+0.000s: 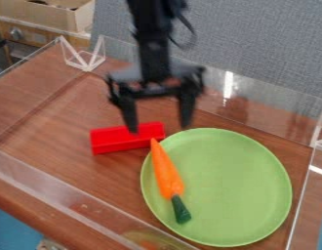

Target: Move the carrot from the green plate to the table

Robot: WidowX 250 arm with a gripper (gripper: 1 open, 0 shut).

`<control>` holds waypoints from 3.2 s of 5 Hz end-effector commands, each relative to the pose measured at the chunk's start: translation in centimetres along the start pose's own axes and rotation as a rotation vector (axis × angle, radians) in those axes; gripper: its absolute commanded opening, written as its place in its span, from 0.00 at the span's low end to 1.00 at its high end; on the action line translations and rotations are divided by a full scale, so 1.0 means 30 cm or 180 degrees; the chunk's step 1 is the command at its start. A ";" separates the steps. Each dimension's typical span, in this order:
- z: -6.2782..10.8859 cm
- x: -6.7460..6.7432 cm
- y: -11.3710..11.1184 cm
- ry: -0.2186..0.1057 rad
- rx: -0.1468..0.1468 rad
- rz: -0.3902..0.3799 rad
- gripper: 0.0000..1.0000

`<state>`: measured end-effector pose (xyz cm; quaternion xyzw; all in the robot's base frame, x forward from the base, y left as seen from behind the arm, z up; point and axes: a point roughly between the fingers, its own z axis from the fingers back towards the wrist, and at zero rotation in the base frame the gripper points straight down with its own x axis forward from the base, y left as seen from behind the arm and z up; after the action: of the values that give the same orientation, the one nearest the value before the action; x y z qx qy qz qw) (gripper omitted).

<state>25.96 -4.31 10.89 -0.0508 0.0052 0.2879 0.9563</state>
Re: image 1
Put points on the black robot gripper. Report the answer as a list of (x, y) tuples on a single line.
[(156, 75)]

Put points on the red rectangular block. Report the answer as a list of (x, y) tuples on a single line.
[(117, 139)]

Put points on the orange toy carrot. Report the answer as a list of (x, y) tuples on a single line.
[(169, 181)]

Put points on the green round plate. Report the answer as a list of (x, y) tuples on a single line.
[(237, 188)]

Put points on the wooden box on shelf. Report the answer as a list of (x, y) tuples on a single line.
[(68, 15)]

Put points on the clear acrylic corner bracket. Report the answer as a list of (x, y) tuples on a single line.
[(82, 59)]

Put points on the clear acrylic enclosure walls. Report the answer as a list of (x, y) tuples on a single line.
[(80, 197)]

